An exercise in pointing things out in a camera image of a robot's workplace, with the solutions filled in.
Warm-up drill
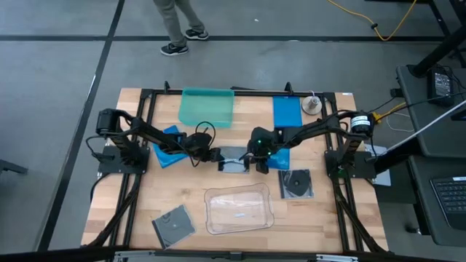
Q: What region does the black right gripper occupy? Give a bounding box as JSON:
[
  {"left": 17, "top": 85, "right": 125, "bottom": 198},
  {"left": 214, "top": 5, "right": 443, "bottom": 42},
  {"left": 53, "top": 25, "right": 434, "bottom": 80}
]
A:
[{"left": 242, "top": 127, "right": 282, "bottom": 175}]

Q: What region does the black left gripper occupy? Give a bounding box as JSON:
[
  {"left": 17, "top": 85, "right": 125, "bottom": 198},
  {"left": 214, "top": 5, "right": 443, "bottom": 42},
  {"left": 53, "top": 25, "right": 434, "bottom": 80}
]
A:
[{"left": 185, "top": 132, "right": 225, "bottom": 163}]

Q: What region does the black clear jewel case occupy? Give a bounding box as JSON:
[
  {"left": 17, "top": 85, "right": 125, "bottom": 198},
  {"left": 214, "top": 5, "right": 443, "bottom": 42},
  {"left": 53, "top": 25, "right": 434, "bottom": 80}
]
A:
[
  {"left": 151, "top": 203, "right": 197, "bottom": 250},
  {"left": 277, "top": 168, "right": 315, "bottom": 200},
  {"left": 217, "top": 146, "right": 252, "bottom": 174}
]

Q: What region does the blue plastic case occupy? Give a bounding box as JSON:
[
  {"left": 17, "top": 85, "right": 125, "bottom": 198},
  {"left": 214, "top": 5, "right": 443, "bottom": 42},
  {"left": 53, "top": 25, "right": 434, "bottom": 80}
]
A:
[
  {"left": 272, "top": 95, "right": 304, "bottom": 129},
  {"left": 267, "top": 147, "right": 291, "bottom": 171},
  {"left": 151, "top": 124, "right": 190, "bottom": 169}
]

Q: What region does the clear plastic bin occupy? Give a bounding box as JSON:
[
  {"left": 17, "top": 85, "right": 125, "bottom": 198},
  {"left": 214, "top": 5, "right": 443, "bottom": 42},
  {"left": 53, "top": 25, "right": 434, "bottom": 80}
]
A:
[{"left": 203, "top": 182, "right": 276, "bottom": 236}]

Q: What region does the teal plastic bin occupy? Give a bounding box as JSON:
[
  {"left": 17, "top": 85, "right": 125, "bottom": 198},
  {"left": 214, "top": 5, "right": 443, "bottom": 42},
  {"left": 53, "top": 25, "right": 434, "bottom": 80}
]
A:
[{"left": 177, "top": 87, "right": 236, "bottom": 129}]

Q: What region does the light grey sheet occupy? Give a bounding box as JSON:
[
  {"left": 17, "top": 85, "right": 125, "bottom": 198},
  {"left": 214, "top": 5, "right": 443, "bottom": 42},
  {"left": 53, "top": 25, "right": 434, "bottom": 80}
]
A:
[{"left": 363, "top": 143, "right": 392, "bottom": 187}]

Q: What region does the person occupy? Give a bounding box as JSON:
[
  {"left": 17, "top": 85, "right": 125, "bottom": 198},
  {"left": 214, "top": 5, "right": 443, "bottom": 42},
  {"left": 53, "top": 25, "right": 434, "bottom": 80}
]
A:
[{"left": 152, "top": 0, "right": 210, "bottom": 57}]

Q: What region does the black slanted beam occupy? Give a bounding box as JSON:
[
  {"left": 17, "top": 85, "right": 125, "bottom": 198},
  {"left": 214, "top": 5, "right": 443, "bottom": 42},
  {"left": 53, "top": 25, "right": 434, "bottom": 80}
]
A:
[{"left": 374, "top": 140, "right": 423, "bottom": 174}]

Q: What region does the dark grey side desk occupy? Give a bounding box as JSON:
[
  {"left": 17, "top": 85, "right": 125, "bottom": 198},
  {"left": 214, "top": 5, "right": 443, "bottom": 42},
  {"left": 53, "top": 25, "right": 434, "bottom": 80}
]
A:
[
  {"left": 407, "top": 154, "right": 466, "bottom": 248},
  {"left": 395, "top": 65, "right": 466, "bottom": 158}
]

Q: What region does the white slanted rod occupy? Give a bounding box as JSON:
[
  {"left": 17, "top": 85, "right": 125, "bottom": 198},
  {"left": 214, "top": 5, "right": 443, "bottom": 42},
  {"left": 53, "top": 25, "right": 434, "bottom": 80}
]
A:
[{"left": 385, "top": 103, "right": 466, "bottom": 154}]

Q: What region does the black crossbar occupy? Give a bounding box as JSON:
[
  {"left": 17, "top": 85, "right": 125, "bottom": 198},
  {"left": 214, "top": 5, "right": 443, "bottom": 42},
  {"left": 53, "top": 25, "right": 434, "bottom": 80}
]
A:
[{"left": 0, "top": 247, "right": 466, "bottom": 262}]

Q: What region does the black keyboard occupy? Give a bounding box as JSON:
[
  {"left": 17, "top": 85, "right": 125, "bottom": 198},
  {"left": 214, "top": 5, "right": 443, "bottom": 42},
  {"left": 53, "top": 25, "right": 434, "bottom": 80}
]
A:
[{"left": 430, "top": 176, "right": 466, "bottom": 231}]

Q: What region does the black power adapter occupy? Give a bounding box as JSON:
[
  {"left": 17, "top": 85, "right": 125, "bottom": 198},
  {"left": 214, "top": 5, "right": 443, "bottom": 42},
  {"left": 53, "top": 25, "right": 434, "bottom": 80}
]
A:
[{"left": 426, "top": 68, "right": 455, "bottom": 107}]

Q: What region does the black chair foot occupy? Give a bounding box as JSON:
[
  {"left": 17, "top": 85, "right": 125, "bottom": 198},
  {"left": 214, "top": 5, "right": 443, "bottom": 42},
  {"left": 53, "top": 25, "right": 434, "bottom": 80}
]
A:
[{"left": 0, "top": 159, "right": 28, "bottom": 175}]

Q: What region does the black stand pole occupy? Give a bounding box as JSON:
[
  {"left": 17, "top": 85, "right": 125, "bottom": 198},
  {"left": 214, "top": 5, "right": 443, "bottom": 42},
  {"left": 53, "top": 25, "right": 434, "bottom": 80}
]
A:
[{"left": 406, "top": 23, "right": 466, "bottom": 78}]

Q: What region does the black table leg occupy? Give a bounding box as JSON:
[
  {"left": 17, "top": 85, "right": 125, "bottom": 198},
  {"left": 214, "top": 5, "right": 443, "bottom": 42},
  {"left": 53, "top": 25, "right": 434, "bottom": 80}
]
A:
[{"left": 427, "top": 0, "right": 452, "bottom": 37}]

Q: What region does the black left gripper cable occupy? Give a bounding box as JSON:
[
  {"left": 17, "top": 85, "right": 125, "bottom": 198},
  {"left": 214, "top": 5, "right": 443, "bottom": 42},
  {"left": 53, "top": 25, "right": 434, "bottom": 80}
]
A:
[{"left": 189, "top": 121, "right": 218, "bottom": 168}]

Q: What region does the black aluminium table frame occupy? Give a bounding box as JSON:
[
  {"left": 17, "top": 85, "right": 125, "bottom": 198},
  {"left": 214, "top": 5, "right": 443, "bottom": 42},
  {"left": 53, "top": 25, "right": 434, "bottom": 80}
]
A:
[{"left": 82, "top": 82, "right": 389, "bottom": 255}]

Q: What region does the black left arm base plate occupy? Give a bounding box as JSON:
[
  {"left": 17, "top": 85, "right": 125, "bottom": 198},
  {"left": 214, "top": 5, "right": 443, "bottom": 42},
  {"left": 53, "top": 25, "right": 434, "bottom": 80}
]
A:
[{"left": 97, "top": 145, "right": 151, "bottom": 175}]

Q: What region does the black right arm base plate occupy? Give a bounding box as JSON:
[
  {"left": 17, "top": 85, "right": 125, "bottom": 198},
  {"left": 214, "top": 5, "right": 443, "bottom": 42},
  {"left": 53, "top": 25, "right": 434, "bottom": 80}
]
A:
[{"left": 324, "top": 149, "right": 378, "bottom": 180}]

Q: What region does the black base cable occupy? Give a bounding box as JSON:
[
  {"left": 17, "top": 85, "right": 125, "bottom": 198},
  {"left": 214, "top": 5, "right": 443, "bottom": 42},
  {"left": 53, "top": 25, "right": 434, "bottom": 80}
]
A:
[{"left": 90, "top": 172, "right": 110, "bottom": 204}]

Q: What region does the yellow cable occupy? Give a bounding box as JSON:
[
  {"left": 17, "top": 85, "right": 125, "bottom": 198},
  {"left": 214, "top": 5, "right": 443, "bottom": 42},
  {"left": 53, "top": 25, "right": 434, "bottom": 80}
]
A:
[
  {"left": 374, "top": 102, "right": 407, "bottom": 123},
  {"left": 326, "top": 0, "right": 418, "bottom": 41}
]

